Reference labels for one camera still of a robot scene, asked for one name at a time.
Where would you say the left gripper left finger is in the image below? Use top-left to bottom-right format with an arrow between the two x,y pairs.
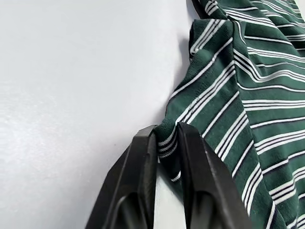
85,125 -> 159,229

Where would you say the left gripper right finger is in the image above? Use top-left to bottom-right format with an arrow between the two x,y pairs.
174,122 -> 253,229

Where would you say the green white striped T-shirt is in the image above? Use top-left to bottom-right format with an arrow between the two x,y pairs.
156,0 -> 305,229

